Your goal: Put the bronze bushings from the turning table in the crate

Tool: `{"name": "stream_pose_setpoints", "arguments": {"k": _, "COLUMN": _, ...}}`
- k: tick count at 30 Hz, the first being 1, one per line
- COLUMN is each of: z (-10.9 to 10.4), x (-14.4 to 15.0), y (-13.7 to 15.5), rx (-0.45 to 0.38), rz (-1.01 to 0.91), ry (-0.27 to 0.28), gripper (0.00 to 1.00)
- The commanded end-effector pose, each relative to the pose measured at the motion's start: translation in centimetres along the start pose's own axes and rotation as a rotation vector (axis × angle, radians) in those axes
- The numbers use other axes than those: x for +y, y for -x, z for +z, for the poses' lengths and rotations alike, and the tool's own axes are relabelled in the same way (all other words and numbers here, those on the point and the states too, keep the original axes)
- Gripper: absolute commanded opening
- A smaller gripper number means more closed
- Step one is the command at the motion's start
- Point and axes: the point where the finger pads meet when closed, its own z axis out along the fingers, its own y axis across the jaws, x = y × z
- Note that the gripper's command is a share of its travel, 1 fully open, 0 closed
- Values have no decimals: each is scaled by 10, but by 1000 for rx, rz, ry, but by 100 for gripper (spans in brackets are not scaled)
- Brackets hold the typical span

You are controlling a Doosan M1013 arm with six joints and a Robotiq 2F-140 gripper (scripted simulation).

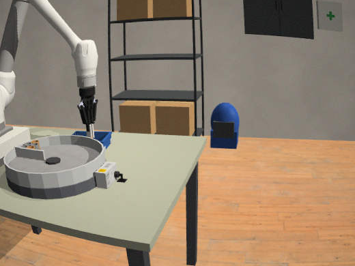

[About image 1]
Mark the blue square tray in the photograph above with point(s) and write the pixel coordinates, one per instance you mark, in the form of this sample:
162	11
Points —
103	137

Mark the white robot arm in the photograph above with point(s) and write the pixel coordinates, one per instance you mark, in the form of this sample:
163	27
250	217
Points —
84	52

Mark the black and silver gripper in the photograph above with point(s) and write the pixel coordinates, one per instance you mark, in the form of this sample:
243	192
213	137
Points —
87	109

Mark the grey metal bushing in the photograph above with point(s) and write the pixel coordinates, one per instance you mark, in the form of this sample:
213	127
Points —
36	145

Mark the grey round turning table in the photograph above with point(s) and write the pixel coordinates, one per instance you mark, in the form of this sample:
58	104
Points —
42	174

